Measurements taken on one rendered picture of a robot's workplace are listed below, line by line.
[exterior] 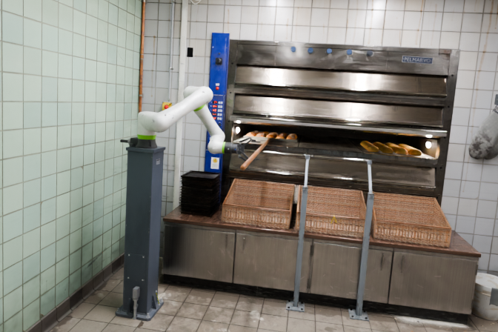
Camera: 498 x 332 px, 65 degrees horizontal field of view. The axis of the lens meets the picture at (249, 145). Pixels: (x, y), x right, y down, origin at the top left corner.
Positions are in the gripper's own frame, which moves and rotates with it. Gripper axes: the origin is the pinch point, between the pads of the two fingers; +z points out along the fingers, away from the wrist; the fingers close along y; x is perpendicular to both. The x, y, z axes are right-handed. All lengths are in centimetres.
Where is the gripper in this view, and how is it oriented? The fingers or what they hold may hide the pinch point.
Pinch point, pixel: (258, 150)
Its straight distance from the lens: 303.9
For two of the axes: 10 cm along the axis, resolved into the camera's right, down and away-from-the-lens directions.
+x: -1.4, 1.0, -9.8
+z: 9.9, 0.8, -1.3
